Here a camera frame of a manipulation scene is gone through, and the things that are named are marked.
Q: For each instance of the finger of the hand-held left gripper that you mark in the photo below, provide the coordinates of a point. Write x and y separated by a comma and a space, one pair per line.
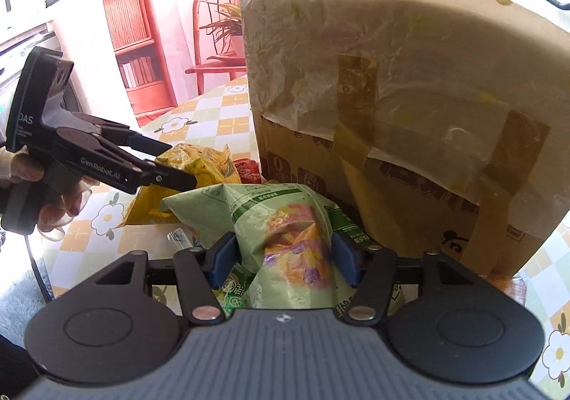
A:
147, 145
173, 179

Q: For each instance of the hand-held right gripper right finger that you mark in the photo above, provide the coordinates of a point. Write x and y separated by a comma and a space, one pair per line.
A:
345, 262

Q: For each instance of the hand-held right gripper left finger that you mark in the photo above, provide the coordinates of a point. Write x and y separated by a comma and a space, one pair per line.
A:
222, 262

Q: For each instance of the yellow snack bag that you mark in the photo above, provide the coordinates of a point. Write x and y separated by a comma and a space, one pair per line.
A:
209, 164

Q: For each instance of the red snack packet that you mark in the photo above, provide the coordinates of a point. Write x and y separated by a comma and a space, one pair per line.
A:
248, 170

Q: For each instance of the green snack bag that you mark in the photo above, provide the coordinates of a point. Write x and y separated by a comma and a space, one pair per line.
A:
285, 213

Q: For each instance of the taped brown cardboard box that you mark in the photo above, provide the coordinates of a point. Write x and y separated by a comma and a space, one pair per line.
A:
423, 70

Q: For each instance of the person's left hand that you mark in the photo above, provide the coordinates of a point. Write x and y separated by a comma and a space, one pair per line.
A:
24, 168

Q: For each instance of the green round-label snack packet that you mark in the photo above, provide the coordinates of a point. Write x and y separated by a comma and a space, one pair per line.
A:
232, 293

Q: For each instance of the small clear plastic packet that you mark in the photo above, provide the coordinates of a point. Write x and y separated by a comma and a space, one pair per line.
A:
180, 239

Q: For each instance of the checked floral tablecloth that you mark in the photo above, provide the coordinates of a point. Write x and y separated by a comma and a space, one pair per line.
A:
111, 248

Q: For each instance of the printed room wall backdrop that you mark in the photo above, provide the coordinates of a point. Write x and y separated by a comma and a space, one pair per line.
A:
178, 3

